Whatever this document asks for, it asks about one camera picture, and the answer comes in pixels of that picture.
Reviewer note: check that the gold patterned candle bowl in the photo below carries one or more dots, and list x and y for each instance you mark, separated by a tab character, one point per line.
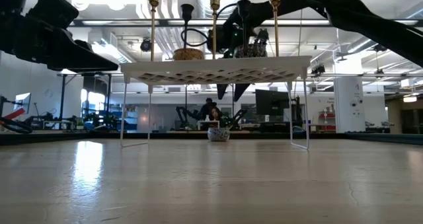
188	54

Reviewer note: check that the red flat bar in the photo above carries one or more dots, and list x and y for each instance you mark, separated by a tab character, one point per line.
16	113

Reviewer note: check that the black background gantry frame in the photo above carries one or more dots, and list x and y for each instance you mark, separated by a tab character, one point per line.
62	98

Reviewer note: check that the white pillar with signs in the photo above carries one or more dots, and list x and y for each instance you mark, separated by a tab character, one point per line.
349	101

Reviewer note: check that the small green potted plant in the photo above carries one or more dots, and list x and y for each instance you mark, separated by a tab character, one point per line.
79	122

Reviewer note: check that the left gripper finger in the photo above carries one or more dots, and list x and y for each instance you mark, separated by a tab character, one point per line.
86	45
72	59

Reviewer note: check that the person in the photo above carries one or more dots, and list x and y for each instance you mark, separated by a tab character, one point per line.
206	106
216	114

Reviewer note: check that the dark patterned candle bowl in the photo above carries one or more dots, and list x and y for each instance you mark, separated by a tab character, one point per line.
252	51

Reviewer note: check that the tall brass candlestick holder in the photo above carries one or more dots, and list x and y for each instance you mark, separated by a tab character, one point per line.
153	35
275	35
215	35

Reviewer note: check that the black ceiling spotlight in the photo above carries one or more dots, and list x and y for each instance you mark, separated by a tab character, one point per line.
146	45
319	70
380	48
263	34

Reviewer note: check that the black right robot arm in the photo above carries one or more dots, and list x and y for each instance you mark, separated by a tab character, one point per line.
363	19

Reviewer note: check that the blue white candle bowl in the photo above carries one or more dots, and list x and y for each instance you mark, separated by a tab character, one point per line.
218	134

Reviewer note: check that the black computer monitor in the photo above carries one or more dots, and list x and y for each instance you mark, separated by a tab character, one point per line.
271	101

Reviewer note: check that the white framed screen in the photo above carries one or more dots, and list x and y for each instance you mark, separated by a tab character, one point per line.
208	125

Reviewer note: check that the black overhead frame beam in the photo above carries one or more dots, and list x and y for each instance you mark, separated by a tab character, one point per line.
132	22

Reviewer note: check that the red shelf rack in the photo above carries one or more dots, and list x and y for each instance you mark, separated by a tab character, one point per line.
326	120

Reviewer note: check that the black table frame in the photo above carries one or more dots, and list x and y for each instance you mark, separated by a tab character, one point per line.
49	138

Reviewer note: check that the silver computer monitor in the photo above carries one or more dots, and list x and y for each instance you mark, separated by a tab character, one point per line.
22	103

